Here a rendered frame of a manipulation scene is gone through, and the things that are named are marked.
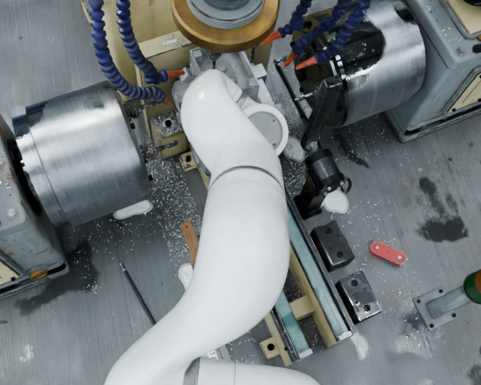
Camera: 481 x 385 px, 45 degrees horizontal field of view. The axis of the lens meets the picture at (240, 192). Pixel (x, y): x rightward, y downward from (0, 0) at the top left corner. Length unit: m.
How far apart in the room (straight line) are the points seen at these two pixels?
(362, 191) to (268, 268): 0.96
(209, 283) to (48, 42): 1.21
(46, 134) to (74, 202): 0.13
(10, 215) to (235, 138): 0.46
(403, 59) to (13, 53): 0.98
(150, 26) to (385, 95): 0.51
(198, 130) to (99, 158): 0.34
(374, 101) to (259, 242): 0.77
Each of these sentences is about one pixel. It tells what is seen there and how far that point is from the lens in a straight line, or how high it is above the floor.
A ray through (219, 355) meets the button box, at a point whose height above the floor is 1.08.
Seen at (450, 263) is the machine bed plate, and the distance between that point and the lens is 1.48.
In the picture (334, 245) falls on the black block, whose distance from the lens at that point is 1.34.
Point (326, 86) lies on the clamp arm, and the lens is 1.05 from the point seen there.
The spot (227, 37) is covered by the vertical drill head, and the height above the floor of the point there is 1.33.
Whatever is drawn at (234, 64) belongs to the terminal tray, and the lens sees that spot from 1.21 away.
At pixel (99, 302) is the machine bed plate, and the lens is 1.36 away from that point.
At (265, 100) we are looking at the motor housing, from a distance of 1.23.
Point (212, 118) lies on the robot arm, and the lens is 0.77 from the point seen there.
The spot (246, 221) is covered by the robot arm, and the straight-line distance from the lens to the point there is 0.54.
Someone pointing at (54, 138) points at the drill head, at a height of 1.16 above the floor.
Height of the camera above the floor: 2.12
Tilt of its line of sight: 69 degrees down
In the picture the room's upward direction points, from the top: 10 degrees clockwise
